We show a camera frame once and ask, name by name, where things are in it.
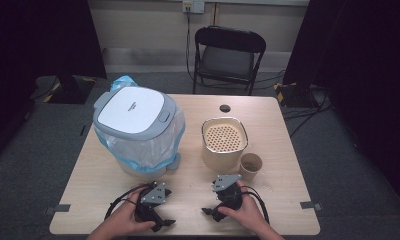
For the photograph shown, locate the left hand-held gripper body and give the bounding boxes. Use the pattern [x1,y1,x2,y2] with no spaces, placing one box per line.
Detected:
[134,181,168,224]

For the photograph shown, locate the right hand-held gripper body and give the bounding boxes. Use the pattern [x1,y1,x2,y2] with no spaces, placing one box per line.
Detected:
[211,173,244,212]

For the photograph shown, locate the brown paper cup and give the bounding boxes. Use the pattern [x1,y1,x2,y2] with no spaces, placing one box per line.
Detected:
[238,152,263,183]

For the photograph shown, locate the beige strainer container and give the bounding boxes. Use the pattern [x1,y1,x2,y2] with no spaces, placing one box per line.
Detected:
[201,116,250,173]

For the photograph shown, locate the person's right hand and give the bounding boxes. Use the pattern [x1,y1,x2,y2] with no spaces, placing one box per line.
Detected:
[217,179,272,234]

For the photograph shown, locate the person's left hand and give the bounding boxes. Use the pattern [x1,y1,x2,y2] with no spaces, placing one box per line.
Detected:
[99,184,157,239]

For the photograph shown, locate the white lidded trash bin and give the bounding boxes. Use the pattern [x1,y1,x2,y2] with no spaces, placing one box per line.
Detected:
[93,74,186,176]

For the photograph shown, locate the grey tape strip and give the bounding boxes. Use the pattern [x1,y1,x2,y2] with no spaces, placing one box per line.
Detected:
[299,200,324,212]
[44,203,72,216]

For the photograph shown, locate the black yellow-striped stand base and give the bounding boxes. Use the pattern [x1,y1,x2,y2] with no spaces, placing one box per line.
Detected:
[29,74,100,105]
[272,81,322,108]

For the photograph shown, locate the black folding chair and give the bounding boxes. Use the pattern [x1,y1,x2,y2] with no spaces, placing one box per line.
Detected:
[191,25,267,96]

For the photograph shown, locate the black curtain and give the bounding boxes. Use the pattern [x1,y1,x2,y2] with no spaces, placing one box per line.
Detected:
[0,0,108,168]
[282,0,400,214]

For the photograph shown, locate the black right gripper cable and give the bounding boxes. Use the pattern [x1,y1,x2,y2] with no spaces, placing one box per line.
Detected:
[240,185,271,225]

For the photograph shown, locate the black floor cables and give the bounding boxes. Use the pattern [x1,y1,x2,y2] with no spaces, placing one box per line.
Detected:
[254,68,334,138]

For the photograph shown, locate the black wall power cable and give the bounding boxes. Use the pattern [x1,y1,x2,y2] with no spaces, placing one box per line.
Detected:
[185,9,197,83]

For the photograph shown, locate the white wall outlet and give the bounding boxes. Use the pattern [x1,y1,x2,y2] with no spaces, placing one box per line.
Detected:
[182,0,206,15]

